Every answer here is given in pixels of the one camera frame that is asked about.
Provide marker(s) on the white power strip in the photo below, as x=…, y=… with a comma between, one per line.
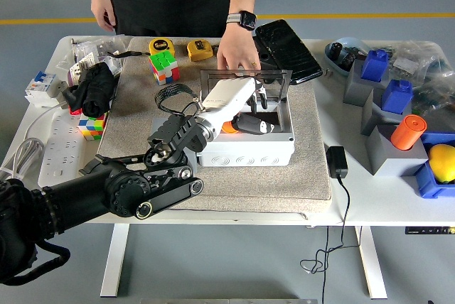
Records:
x=64, y=151

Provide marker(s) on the grey plastic junction box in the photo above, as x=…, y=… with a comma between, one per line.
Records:
x=249, y=155

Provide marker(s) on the clear plastic parts bags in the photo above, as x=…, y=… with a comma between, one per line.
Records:
x=92, y=46
x=426, y=66

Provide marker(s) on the small black capacitor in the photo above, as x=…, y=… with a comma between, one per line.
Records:
x=337, y=51
x=349, y=60

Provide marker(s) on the white blue circuit breaker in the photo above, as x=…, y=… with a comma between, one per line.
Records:
x=42, y=87

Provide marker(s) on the square yellow tape measure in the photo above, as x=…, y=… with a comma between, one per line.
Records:
x=199, y=50

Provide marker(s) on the colourful puzzle cube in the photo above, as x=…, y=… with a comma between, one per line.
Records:
x=92, y=128
x=165, y=67

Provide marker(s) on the black smartwatch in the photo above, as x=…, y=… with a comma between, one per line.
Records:
x=247, y=20

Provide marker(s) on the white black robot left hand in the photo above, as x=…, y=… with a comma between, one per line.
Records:
x=231, y=94

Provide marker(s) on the round yellow tape measure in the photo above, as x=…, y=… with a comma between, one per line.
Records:
x=160, y=46

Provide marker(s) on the black table control panel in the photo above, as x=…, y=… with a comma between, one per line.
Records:
x=426, y=230

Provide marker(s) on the black cloth bundle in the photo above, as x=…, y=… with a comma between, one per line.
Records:
x=96, y=87

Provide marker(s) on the person's left hand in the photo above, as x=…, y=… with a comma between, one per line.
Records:
x=238, y=52

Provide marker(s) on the clear hinged box lid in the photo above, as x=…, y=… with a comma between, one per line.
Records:
x=208, y=74

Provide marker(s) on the person's right hand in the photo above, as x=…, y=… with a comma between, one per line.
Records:
x=103, y=11

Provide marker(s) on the grey-brown mat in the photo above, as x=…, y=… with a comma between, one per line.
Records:
x=249, y=187

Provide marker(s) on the yellow lemon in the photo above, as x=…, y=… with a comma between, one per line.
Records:
x=442, y=162

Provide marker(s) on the white table leg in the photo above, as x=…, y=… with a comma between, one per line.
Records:
x=113, y=261
x=371, y=261

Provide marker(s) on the blue-grey bowl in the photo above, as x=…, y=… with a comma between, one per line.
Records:
x=334, y=64

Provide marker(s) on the black power adapter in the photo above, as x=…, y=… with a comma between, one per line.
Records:
x=337, y=162

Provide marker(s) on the blue plastic bin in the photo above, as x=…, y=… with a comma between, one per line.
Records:
x=432, y=185

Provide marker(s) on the orange cylinder battery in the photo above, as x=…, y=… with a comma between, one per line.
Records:
x=409, y=133
x=228, y=128

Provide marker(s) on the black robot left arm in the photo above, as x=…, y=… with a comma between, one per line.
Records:
x=124, y=187

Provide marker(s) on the blue plastic block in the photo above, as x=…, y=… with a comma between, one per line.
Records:
x=375, y=66
x=397, y=98

